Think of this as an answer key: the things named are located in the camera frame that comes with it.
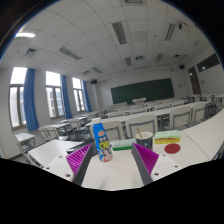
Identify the ceiling lights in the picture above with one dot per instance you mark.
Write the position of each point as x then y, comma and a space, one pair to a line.
119, 32

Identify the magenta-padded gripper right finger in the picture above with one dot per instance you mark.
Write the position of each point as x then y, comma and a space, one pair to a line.
146, 159

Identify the blue curtain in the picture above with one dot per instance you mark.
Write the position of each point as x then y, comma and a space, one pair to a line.
66, 96
30, 100
87, 96

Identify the flat round red coaster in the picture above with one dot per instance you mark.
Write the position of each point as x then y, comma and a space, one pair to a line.
172, 148

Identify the white classroom chairs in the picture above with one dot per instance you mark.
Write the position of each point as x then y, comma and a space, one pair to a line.
180, 116

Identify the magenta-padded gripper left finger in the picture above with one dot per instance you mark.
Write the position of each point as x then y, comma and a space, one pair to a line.
79, 159

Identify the dark wall window panel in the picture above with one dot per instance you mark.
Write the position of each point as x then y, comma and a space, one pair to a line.
208, 62

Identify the classroom window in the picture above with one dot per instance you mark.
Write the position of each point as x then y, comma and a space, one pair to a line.
78, 95
54, 95
17, 100

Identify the black wall speaker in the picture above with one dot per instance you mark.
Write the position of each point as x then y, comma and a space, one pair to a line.
94, 81
182, 66

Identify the ceiling projector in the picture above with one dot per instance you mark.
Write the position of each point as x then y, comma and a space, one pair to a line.
182, 26

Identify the white classroom desks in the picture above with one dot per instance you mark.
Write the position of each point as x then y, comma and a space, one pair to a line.
25, 136

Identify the green chalkboard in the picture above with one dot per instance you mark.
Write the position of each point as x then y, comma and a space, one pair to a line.
142, 90

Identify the dark blue mug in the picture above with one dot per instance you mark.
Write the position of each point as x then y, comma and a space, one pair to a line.
144, 142

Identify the dark door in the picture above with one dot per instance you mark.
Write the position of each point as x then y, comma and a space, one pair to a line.
194, 80

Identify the blue drink bottle white cap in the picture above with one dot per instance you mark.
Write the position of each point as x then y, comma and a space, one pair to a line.
102, 141

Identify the wooden stir stick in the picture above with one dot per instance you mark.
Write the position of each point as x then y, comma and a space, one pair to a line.
139, 132

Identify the yellow and green sponge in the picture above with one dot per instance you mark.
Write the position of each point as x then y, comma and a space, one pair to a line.
167, 136

